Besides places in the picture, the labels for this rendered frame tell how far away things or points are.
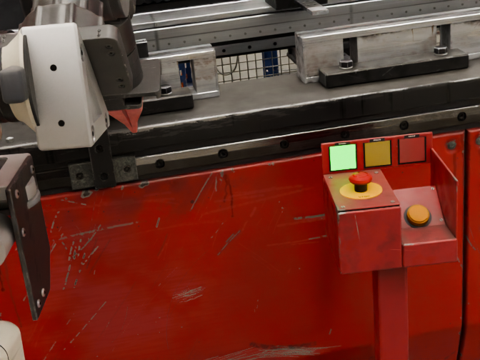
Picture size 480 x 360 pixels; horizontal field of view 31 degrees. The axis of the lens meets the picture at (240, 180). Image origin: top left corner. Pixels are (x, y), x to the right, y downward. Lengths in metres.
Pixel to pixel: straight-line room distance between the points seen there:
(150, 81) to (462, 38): 0.88
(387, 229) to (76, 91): 0.77
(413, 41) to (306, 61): 0.23
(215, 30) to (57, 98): 1.20
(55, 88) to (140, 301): 1.00
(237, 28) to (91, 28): 1.19
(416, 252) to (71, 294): 0.68
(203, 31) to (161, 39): 0.10
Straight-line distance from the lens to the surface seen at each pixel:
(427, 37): 1.82
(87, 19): 0.83
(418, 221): 1.51
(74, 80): 0.78
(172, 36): 1.95
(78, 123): 0.78
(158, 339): 1.79
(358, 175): 1.46
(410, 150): 1.56
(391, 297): 1.56
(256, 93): 1.72
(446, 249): 1.48
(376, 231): 1.43
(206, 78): 1.71
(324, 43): 1.75
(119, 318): 1.76
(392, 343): 1.61
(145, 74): 1.15
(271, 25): 1.99
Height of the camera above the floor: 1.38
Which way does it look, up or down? 23 degrees down
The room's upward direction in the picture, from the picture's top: 6 degrees counter-clockwise
